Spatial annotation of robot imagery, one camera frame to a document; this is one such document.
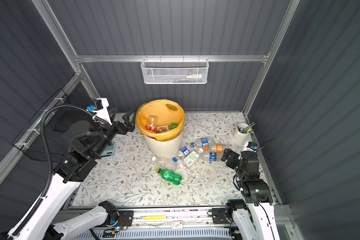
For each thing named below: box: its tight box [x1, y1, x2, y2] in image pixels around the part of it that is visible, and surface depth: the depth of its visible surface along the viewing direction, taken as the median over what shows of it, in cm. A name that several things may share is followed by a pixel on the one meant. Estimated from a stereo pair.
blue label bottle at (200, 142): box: [194, 137, 215, 148], surface depth 100 cm
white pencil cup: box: [233, 121, 256, 142], surface depth 99 cm
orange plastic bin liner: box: [136, 99, 185, 142], surface depth 89 cm
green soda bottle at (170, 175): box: [155, 167, 183, 186], surface depth 86 cm
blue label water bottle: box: [172, 142, 196, 163], surface depth 96 cm
